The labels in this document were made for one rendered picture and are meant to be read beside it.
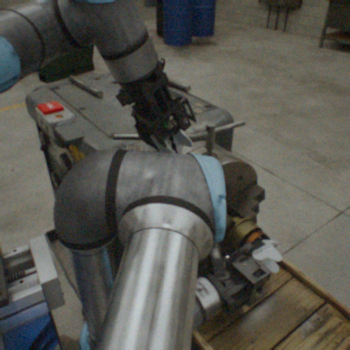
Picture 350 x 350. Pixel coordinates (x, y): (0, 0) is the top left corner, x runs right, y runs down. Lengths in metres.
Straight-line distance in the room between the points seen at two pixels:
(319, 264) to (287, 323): 1.44
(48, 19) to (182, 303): 0.37
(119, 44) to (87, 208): 0.22
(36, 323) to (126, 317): 0.49
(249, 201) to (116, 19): 0.57
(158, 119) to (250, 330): 0.59
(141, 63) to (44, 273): 0.46
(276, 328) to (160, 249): 0.62
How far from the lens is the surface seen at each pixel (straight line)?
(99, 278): 0.57
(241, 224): 0.81
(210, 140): 0.78
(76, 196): 0.44
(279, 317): 0.95
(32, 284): 0.75
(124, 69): 0.49
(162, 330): 0.31
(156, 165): 0.42
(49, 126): 1.00
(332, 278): 2.32
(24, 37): 0.43
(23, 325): 0.80
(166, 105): 0.52
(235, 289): 0.71
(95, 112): 1.03
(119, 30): 0.47
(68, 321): 2.04
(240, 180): 0.88
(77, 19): 0.47
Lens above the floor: 1.66
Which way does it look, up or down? 34 degrees down
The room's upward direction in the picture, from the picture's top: straight up
